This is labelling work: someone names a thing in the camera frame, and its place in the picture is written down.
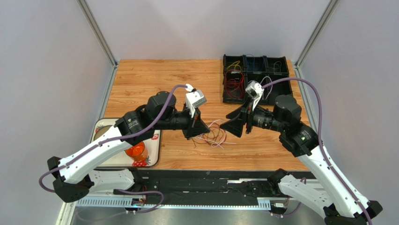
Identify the orange transparent cup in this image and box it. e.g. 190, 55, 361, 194
125, 142, 148, 162

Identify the grey ceramic bowl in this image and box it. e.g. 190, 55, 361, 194
93, 125, 111, 141

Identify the yellow wire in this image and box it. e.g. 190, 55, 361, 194
225, 60, 242, 71

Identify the strawberry pattern tray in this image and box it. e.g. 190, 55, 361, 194
91, 118, 162, 167

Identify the red wire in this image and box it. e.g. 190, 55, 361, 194
224, 69, 246, 99

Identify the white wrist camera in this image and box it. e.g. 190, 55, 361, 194
245, 81, 264, 111
185, 90, 207, 118

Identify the coloured wire bundle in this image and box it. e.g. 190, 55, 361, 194
191, 119, 237, 150

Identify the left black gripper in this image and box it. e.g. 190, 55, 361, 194
154, 104, 210, 140

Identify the white wire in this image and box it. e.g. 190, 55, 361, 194
259, 76, 273, 100

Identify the blue wire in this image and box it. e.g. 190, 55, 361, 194
245, 54, 266, 72

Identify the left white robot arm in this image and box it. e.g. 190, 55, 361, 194
47, 90, 209, 203

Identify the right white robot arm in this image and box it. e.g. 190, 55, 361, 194
221, 95, 383, 225

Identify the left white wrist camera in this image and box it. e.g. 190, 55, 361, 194
185, 90, 207, 118

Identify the black six-compartment bin organizer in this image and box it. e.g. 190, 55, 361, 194
222, 54, 289, 104

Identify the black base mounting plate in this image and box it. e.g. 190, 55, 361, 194
128, 169, 287, 206

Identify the grey wire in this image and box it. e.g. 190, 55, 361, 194
268, 60, 283, 73

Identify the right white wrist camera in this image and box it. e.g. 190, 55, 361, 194
245, 81, 264, 111

